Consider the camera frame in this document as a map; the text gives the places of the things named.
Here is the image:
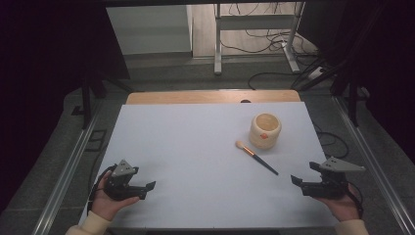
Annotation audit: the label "aluminium floor rail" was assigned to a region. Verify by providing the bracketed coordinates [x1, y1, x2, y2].
[330, 95, 415, 235]
[30, 97, 106, 235]

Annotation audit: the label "wooden table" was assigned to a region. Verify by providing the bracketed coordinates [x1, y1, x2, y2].
[125, 89, 302, 106]

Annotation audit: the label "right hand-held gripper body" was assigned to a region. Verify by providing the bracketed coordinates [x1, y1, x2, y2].
[301, 156, 367, 200]

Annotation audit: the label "grey metal stand frame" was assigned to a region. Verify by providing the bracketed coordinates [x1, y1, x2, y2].
[212, 2, 306, 76]

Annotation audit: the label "white table mat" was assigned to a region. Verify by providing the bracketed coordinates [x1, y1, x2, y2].
[78, 101, 340, 230]

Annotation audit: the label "hand-held gripper black cable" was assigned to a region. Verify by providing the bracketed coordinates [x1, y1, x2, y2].
[346, 181, 365, 219]
[86, 164, 117, 214]

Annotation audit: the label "white cabinet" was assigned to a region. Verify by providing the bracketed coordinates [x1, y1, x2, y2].
[105, 4, 194, 57]

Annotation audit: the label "right hand-held gripper black cable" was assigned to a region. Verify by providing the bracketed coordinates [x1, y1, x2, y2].
[346, 181, 365, 219]

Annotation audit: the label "black metal stand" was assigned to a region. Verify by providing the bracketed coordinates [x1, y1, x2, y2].
[70, 72, 135, 130]
[328, 63, 371, 128]

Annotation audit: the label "tangle of black floor cables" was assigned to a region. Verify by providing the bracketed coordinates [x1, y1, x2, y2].
[218, 2, 322, 57]

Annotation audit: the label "left hand-held gripper black cable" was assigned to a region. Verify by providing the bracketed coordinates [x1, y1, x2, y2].
[86, 164, 117, 214]

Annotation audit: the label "cream ribbed brush holder cup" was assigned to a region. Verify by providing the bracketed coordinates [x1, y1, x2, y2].
[249, 112, 283, 151]

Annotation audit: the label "dark curtain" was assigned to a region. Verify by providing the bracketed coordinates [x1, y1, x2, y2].
[297, 0, 415, 165]
[0, 0, 132, 214]

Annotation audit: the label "black looped floor cable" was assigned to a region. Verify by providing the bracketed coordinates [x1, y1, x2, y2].
[313, 122, 350, 161]

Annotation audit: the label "makeup brush with dark handle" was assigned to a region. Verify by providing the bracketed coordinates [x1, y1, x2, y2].
[235, 140, 280, 176]

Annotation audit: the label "person's right hand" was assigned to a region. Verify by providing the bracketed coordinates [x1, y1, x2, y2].
[314, 183, 362, 223]

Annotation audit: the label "person's left hand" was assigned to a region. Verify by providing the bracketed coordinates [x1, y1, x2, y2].
[90, 177, 141, 222]

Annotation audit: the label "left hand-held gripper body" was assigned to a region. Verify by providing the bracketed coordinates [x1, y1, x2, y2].
[103, 159, 142, 202]

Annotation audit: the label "white power strip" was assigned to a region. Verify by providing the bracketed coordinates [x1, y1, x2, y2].
[306, 66, 326, 81]

